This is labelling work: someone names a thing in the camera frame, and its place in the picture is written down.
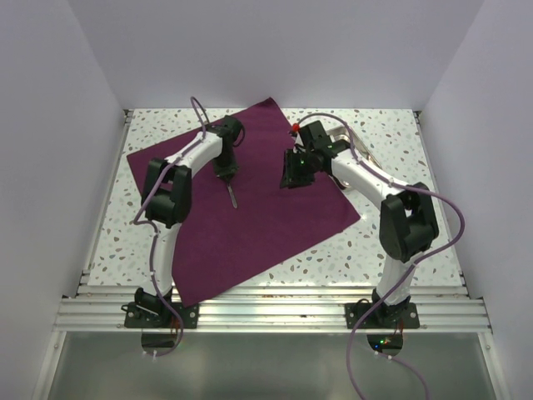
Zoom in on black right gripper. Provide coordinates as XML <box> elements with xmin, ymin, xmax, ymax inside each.
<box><xmin>281</xmin><ymin>148</ymin><xmax>317</xmax><ymax>189</ymax></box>

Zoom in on steel tweezers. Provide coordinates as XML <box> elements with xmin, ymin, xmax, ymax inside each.
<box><xmin>227</xmin><ymin>182</ymin><xmax>238</xmax><ymax>209</ymax></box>

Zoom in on stainless steel tray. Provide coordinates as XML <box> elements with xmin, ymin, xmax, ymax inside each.
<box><xmin>326</xmin><ymin>126</ymin><xmax>381</xmax><ymax>191</ymax></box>

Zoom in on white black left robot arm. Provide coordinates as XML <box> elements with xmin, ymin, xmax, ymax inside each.
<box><xmin>133</xmin><ymin>116</ymin><xmax>246</xmax><ymax>328</ymax></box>

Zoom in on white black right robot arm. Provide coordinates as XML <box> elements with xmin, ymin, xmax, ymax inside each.
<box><xmin>280</xmin><ymin>121</ymin><xmax>439</xmax><ymax>328</ymax></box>

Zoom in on purple cloth mat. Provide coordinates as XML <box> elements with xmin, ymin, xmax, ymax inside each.
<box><xmin>128</xmin><ymin>99</ymin><xmax>360</xmax><ymax>306</ymax></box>

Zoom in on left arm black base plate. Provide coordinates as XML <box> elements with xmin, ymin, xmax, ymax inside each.
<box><xmin>121</xmin><ymin>302</ymin><xmax>200</xmax><ymax>329</ymax></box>

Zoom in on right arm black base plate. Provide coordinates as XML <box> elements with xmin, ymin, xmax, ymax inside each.
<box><xmin>344</xmin><ymin>299</ymin><xmax>421</xmax><ymax>330</ymax></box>

